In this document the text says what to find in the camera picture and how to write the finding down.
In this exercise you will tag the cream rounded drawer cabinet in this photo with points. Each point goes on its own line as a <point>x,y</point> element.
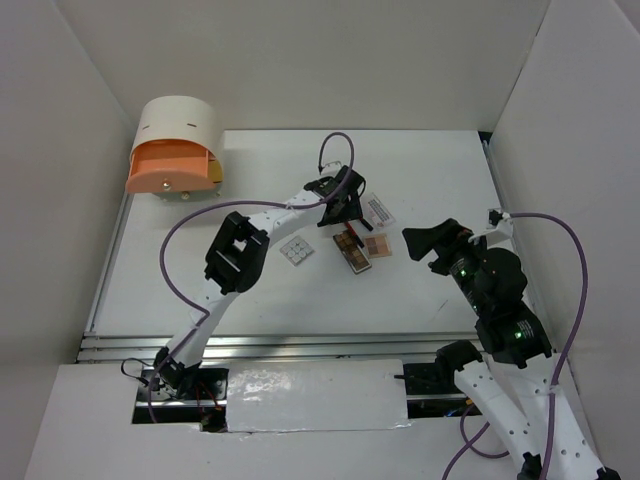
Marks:
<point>179,117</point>

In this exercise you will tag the small pink blush palette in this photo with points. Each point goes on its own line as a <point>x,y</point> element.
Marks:
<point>377,246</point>

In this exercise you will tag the yellow drawer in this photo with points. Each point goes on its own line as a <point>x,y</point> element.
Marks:
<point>215,171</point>

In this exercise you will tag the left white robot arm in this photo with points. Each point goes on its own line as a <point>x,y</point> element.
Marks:
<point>235,260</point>

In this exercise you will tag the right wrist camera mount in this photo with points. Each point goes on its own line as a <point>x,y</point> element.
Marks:
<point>499,226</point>

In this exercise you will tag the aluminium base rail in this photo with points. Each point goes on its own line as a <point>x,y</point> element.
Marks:
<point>226,349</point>

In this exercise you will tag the white foil cover sheet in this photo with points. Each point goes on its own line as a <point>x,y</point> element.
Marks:
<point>340,395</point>

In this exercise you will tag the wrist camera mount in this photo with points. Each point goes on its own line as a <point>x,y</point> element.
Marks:
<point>499,226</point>
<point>330,169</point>

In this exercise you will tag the pink top drawer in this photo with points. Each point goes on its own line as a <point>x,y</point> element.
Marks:
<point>169,166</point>

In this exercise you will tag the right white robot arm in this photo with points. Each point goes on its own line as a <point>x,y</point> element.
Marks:
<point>513,376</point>

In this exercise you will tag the red lip liner tube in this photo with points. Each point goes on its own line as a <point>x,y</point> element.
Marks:
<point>354,234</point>

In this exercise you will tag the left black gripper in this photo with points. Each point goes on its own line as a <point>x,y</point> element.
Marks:
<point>352,212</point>

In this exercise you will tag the right false lash box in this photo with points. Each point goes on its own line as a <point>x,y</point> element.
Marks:
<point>380,217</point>

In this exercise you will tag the white nine-pan palette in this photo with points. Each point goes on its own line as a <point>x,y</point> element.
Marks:
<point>297,250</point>

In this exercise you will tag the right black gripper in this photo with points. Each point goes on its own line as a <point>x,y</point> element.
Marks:
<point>445,238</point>

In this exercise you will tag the long brown eyeshadow palette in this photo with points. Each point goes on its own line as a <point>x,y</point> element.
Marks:
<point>352,253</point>

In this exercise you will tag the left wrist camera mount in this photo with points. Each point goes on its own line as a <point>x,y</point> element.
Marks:
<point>330,169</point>

